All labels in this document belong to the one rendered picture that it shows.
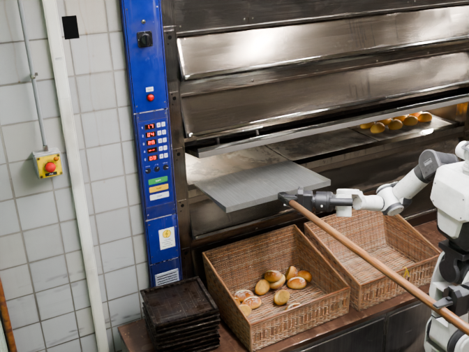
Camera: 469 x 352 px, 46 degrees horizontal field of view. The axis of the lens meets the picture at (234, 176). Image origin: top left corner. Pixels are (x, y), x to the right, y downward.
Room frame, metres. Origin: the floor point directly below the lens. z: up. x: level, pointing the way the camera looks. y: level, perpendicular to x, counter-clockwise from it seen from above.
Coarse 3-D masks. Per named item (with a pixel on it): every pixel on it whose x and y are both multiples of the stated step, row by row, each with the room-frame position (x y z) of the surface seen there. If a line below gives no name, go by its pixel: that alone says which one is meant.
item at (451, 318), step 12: (312, 216) 2.03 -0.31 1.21; (324, 228) 1.94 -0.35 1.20; (348, 240) 1.82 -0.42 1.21; (360, 252) 1.74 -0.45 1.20; (372, 264) 1.68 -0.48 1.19; (384, 264) 1.66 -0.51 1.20; (396, 276) 1.58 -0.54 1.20; (408, 288) 1.52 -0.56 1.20; (420, 300) 1.47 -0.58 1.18; (432, 300) 1.44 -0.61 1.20; (444, 312) 1.39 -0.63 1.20; (456, 324) 1.34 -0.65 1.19; (468, 324) 1.33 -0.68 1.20; (468, 336) 1.30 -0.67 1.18
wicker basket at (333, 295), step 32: (224, 256) 2.40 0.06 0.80; (256, 256) 2.46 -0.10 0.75; (288, 256) 2.54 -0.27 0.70; (320, 256) 2.39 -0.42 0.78; (224, 288) 2.15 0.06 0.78; (288, 288) 2.40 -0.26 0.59; (320, 288) 2.39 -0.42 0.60; (224, 320) 2.17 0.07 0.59; (256, 320) 2.16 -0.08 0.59; (288, 320) 2.04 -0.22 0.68; (320, 320) 2.12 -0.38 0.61
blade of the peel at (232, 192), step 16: (288, 160) 2.70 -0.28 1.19; (224, 176) 2.52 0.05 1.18; (240, 176) 2.51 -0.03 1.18; (256, 176) 2.51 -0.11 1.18; (272, 176) 2.50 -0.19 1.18; (288, 176) 2.49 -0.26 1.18; (304, 176) 2.49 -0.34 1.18; (320, 176) 2.45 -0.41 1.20; (208, 192) 2.34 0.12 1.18; (224, 192) 2.34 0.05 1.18; (240, 192) 2.33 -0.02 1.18; (256, 192) 2.33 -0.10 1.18; (272, 192) 2.32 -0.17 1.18; (288, 192) 2.28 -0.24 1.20; (224, 208) 2.15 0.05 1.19; (240, 208) 2.17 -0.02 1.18
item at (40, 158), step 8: (32, 152) 2.07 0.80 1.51; (40, 152) 2.06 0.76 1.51; (48, 152) 2.06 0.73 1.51; (56, 152) 2.06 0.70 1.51; (40, 160) 2.03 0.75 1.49; (48, 160) 2.04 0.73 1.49; (40, 168) 2.02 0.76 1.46; (56, 168) 2.05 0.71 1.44; (40, 176) 2.02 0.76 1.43; (48, 176) 2.03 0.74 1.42
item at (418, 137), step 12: (420, 132) 3.08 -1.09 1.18; (432, 132) 3.07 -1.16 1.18; (444, 132) 3.10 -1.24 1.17; (456, 132) 3.15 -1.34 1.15; (372, 144) 2.91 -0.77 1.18; (384, 144) 2.90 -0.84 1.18; (396, 144) 2.94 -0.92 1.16; (408, 144) 2.98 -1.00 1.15; (312, 156) 2.75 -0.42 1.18; (324, 156) 2.74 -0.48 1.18; (336, 156) 2.75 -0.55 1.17; (348, 156) 2.79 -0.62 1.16; (192, 192) 2.38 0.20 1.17
